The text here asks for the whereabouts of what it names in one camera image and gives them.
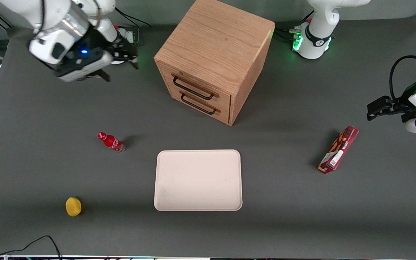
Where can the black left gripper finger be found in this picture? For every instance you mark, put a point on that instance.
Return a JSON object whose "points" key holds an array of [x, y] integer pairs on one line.
{"points": [[379, 104], [410, 116]]}

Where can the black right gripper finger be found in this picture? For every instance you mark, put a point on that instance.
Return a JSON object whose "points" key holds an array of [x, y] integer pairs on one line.
{"points": [[125, 50], [104, 76]]}

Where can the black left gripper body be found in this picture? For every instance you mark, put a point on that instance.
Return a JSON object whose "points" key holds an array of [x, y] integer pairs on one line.
{"points": [[406, 102]]}

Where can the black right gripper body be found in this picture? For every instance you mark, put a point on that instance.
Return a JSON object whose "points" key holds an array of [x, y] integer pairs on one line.
{"points": [[98, 43]]}

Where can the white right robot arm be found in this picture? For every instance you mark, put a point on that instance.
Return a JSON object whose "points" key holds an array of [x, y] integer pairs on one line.
{"points": [[20, 11]]}

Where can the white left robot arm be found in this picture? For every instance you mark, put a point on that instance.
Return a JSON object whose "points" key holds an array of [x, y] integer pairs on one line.
{"points": [[320, 21]]}

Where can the wooden drawer cabinet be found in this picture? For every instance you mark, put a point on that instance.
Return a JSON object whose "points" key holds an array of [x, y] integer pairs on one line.
{"points": [[215, 39]]}

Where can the red cookie box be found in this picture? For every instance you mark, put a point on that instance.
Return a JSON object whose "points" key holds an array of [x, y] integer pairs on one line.
{"points": [[338, 151]]}

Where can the small red soda bottle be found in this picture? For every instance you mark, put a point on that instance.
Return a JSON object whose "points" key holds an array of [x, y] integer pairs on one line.
{"points": [[112, 142]]}

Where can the yellow lemon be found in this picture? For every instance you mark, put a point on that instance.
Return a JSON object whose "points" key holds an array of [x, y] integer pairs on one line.
{"points": [[73, 206]]}

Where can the beige rectangular tray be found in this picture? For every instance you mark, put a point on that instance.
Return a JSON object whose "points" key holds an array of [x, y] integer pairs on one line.
{"points": [[198, 180]]}

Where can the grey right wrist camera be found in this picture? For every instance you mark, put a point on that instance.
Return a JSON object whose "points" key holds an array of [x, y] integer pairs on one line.
{"points": [[92, 63]]}

